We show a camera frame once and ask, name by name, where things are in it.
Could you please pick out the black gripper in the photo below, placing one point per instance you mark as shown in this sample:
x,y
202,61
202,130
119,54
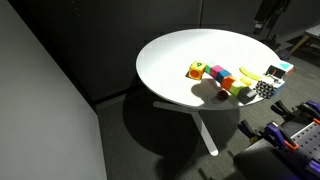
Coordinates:
x,y
260,27

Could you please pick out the orange soft cube number nine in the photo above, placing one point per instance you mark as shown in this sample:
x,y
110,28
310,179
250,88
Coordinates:
x,y
196,70

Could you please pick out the blue wooden block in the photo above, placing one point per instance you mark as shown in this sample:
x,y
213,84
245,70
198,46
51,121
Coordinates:
x,y
223,76

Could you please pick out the magenta wooden block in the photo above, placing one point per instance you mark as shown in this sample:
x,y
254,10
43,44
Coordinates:
x,y
216,71

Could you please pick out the orange wooden block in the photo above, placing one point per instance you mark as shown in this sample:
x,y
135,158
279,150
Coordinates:
x,y
228,82

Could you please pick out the lime green wooden block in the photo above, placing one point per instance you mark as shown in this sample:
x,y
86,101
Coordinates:
x,y
237,89

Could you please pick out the grey wooden block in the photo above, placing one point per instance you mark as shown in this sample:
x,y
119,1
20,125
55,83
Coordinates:
x,y
247,95

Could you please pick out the wooden leg desk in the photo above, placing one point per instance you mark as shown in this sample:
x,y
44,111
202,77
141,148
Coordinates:
x,y
298,43

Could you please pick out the yellow banana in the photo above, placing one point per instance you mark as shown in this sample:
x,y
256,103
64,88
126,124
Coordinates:
x,y
250,73

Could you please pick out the white soft cube teal triangle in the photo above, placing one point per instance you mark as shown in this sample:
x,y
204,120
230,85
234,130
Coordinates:
x,y
283,68

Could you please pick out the yellow ball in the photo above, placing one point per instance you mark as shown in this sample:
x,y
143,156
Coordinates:
x,y
246,81

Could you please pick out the dark red ball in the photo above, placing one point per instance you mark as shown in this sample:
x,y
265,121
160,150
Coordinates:
x,y
222,95

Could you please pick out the white table leg base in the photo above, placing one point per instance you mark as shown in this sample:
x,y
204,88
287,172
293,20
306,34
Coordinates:
x,y
203,130

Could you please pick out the grey perforated plate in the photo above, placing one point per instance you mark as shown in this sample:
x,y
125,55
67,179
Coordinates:
x,y
308,138

